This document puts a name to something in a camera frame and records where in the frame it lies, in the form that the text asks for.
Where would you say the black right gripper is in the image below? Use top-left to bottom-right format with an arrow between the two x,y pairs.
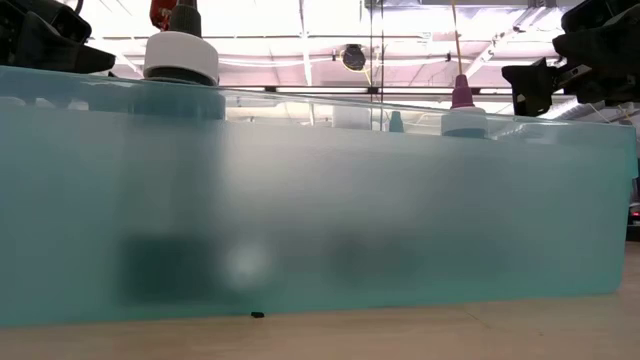
501,19 -> 640,119

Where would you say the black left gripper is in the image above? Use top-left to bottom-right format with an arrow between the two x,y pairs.
0,0 -> 117,75

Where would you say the large bottle magenta nozzle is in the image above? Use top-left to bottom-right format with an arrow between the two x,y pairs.
439,73 -> 489,139

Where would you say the large dark bottle white cap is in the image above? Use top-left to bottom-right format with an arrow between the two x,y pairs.
142,0 -> 226,121

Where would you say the teal translucent plastic bin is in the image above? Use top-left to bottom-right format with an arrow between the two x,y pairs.
0,64 -> 640,330

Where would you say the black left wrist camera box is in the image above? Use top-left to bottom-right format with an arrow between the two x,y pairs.
47,2 -> 94,47

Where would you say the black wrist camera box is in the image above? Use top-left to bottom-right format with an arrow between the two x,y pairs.
47,2 -> 94,47
560,0 -> 640,32

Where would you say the silver ventilation duct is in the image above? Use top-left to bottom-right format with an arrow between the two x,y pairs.
542,97 -> 601,121

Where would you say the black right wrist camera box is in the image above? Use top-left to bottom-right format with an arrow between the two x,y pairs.
560,0 -> 640,32

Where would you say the thin tan hanging cord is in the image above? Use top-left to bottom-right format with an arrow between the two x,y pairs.
450,0 -> 464,76

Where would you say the thin black hanging cable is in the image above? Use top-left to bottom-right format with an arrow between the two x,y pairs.
380,0 -> 386,131
368,0 -> 375,131

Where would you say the black ceiling cable reel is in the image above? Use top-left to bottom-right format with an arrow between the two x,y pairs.
341,43 -> 368,73

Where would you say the long black ceiling rail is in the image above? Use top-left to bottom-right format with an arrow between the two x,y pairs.
214,85 -> 506,96

